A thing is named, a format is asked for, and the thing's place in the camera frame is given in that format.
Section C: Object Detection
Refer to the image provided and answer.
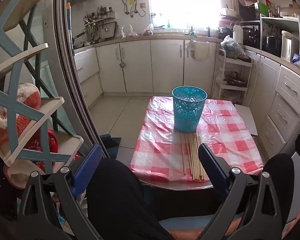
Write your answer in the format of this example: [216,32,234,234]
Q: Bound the wall utensil rack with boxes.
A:
[84,11,115,43]

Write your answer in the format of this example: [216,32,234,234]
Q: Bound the white rolling cart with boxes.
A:
[216,49,253,105]

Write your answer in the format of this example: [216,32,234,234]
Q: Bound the black pot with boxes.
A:
[262,35,282,54]

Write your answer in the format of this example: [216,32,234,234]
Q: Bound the blue and beige shelf rack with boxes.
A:
[0,0,84,167]

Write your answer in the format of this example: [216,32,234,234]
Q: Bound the plastic bag of vegetables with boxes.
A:
[220,35,245,59]

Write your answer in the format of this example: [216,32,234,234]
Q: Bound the white flat board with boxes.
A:
[234,104,258,136]

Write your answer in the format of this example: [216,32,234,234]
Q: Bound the black frying pan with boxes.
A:
[72,31,87,47]

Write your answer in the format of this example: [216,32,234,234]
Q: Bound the white countertop shelf rack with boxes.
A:
[259,15,300,58]

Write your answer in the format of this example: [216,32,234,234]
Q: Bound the person's left leg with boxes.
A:
[86,157,174,240]

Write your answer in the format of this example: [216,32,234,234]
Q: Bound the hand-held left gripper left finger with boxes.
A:
[16,144,103,240]

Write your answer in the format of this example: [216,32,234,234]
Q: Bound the teal perforated plastic basket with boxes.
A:
[172,86,207,133]

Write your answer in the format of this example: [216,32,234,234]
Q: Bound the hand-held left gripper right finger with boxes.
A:
[198,144,284,240]

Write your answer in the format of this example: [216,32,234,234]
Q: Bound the white thermos jug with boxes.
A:
[231,22,244,44]

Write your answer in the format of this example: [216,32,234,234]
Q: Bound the white hanging door bin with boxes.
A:
[185,39,210,60]

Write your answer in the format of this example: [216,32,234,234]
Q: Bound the red checkered plastic tablecloth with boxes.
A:
[129,96,263,183]

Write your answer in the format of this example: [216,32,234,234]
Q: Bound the green box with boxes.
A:
[259,1,270,18]

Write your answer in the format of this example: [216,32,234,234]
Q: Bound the bright kitchen window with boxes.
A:
[147,0,238,32]

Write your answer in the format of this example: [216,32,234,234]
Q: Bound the black microwave oven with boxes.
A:
[239,1,260,22]

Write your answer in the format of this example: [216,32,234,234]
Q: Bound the person's leg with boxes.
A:
[264,153,295,230]
[86,157,174,240]

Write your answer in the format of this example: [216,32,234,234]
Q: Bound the white boxy kitchen appliance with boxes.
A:
[281,30,300,61]

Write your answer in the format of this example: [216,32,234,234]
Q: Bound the metal pan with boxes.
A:
[224,71,248,87]

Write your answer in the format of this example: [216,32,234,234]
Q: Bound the red patterned bag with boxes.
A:
[25,129,59,170]

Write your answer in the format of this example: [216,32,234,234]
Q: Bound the bundle of wooden chopsticks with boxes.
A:
[180,131,205,182]

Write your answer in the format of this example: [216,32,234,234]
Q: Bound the black countertop appliance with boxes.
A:
[242,25,262,49]

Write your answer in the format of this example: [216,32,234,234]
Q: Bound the mop with orange tip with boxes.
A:
[66,2,73,45]

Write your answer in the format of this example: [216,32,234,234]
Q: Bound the white base kitchen cabinets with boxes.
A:
[74,39,222,108]

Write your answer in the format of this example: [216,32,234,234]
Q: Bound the grey sliding door frame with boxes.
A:
[44,0,115,159]

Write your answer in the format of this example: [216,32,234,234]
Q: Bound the blue stool seat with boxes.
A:
[159,214,215,232]

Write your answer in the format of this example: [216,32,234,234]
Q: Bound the white drawer cabinet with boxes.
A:
[247,47,300,150]

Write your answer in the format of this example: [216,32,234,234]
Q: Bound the red and white plush toy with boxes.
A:
[0,84,42,149]

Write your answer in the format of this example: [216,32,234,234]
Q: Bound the person's right leg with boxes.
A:
[264,153,295,230]

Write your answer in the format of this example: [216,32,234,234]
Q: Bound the pink plastic bag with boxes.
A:
[142,24,154,36]

